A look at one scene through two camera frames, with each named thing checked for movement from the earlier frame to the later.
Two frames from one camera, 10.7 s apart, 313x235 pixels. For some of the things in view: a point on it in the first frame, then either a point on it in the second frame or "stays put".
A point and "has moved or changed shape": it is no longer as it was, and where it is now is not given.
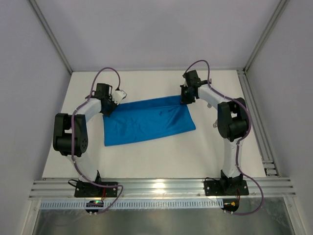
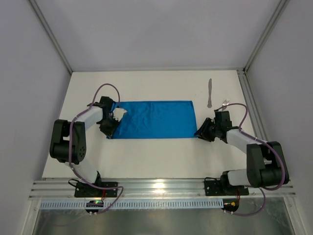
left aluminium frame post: x=53 y=37 stays put
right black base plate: x=213 y=188 stays put
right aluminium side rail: x=268 y=162 stays put
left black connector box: x=94 y=203 stays put
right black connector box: x=231 y=205 stays put
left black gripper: x=108 y=107 → x=109 y=124
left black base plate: x=87 y=189 stays put
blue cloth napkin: x=143 y=120 has moved or changed shape
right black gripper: x=186 y=97 → x=208 y=129
